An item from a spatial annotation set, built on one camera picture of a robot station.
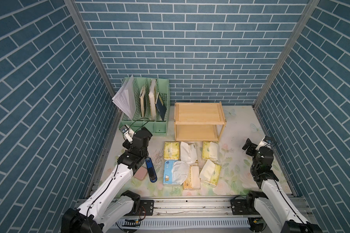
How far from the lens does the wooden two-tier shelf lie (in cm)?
86

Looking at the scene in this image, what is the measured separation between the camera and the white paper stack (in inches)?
36.4

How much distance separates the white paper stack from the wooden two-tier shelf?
A: 0.32 m
